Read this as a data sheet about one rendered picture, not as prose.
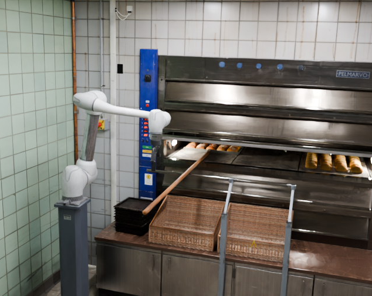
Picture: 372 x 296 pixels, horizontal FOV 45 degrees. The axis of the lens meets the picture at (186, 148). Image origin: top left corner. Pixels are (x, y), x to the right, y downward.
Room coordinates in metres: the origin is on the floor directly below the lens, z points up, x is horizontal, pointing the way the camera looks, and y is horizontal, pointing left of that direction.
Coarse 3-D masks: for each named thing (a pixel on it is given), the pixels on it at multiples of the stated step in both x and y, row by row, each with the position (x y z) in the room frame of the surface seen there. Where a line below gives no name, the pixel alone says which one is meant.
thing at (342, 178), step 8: (168, 160) 4.00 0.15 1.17; (176, 160) 3.98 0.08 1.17; (184, 160) 3.97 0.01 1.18; (192, 160) 3.98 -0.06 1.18; (216, 168) 3.88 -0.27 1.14; (224, 168) 3.86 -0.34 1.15; (232, 168) 3.84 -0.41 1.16; (240, 168) 3.82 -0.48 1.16; (248, 168) 3.80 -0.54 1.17; (256, 168) 3.78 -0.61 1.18; (264, 168) 3.78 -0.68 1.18; (272, 168) 3.79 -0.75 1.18; (296, 176) 3.68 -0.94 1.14; (304, 176) 3.67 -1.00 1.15; (312, 176) 3.65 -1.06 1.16; (320, 176) 3.63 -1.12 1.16; (328, 176) 3.61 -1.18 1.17; (336, 176) 3.59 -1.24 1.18; (344, 176) 3.59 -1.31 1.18; (352, 176) 3.60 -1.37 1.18
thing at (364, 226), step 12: (228, 204) 3.87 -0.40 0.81; (252, 204) 3.81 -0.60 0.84; (300, 216) 3.68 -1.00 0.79; (312, 216) 3.66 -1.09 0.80; (324, 216) 3.63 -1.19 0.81; (336, 216) 3.61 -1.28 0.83; (348, 216) 3.59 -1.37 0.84; (300, 228) 3.64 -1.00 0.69; (312, 228) 3.62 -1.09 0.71; (324, 228) 3.60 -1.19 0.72; (336, 228) 3.58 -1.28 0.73; (348, 228) 3.55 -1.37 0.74; (360, 228) 3.53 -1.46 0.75
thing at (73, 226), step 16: (64, 208) 3.21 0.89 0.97; (80, 208) 3.22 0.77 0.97; (64, 224) 3.21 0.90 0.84; (80, 224) 3.22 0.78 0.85; (64, 240) 3.21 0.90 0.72; (80, 240) 3.21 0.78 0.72; (64, 256) 3.21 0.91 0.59; (80, 256) 3.21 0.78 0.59; (64, 272) 3.21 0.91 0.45; (80, 272) 3.21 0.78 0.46; (64, 288) 3.21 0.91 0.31; (80, 288) 3.21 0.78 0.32
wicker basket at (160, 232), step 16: (160, 208) 3.77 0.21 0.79; (176, 208) 3.91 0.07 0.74; (192, 208) 3.88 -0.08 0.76; (208, 208) 3.84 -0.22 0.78; (160, 224) 3.79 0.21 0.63; (176, 224) 3.87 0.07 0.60; (208, 224) 3.80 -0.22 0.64; (160, 240) 3.49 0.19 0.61; (176, 240) 3.56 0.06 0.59; (192, 240) 3.57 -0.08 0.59; (208, 240) 3.39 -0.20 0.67
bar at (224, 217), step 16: (192, 176) 3.55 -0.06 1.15; (208, 176) 3.51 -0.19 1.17; (224, 208) 3.30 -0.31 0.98; (224, 224) 3.24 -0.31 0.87; (288, 224) 3.11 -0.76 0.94; (224, 240) 3.24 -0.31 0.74; (288, 240) 3.11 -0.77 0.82; (224, 256) 3.24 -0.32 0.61; (288, 256) 3.10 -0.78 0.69; (224, 272) 3.27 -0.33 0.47
